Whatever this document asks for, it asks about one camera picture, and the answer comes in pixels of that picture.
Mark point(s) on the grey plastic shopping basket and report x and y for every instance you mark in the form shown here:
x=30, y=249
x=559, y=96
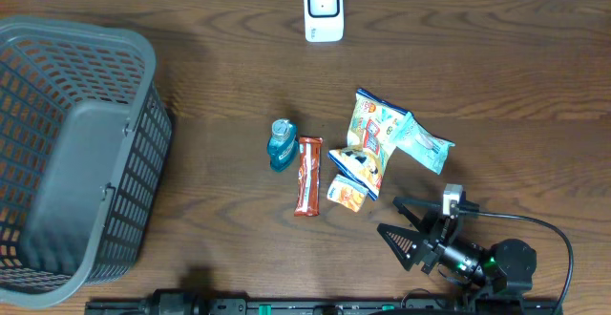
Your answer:
x=84, y=136

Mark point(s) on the small orange snack packet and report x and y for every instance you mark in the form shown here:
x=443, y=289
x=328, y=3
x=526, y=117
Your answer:
x=347, y=192

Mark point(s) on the light teal snack packet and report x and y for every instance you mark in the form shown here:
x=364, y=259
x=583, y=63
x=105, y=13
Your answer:
x=413, y=139

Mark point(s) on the orange brown snack bar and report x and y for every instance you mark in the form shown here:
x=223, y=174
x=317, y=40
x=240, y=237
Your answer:
x=309, y=177

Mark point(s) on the large yellow snack bag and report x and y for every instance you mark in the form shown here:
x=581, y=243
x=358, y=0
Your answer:
x=372, y=122

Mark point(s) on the small yellow blue snack bag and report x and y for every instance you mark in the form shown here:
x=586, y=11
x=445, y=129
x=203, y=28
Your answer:
x=363, y=166

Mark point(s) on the blue mouthwash bottle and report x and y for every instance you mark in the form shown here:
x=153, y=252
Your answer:
x=283, y=144

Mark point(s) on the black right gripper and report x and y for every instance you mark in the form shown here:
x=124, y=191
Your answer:
x=431, y=245

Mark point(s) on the white barcode scanner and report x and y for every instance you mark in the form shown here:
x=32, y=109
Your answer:
x=324, y=20

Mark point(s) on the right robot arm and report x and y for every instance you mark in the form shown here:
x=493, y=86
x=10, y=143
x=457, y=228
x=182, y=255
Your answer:
x=506, y=268

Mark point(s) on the black mounting rail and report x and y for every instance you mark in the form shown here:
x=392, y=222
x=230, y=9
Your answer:
x=179, y=302

